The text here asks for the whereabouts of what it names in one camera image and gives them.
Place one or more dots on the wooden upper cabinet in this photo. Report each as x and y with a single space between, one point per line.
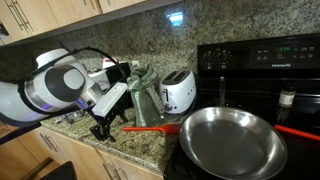
66 10

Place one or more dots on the brown spice bottle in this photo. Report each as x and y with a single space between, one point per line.
286 98

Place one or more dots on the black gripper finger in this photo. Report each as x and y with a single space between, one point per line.
111 133
98 132

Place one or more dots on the black chair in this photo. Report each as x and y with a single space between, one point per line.
61 173

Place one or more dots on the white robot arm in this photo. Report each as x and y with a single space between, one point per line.
60 83

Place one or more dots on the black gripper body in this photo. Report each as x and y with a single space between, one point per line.
111 118

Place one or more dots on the wooden base cabinet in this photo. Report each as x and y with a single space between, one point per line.
83 160

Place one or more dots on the white wall outlet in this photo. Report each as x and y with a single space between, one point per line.
135 63

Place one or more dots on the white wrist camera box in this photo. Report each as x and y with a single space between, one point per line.
110 100

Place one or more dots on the red silicone spatula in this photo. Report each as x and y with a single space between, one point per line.
170 128

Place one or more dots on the white two-slot toaster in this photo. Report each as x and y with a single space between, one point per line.
180 93

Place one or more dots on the stainless steel frying pan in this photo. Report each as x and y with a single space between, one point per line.
233 146

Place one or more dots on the black electric stove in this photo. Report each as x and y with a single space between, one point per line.
253 86

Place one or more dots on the green patterned towel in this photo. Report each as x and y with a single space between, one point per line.
143 96

